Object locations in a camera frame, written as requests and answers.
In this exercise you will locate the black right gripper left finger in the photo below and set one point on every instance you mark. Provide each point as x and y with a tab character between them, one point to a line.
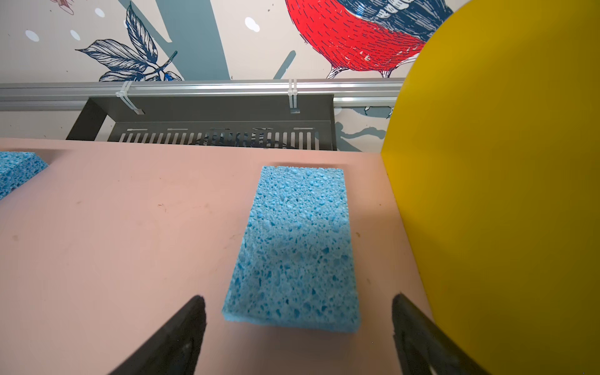
175	347

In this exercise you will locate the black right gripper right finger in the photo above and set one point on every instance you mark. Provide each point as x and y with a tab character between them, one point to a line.
422	347

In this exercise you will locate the light blue sponge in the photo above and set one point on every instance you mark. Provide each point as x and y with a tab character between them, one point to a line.
17	168
295	267

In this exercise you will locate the yellow shelf unit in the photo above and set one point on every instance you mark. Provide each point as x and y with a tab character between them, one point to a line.
483	209

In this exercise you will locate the black perforated metal tray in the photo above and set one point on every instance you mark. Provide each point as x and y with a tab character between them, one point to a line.
263	121

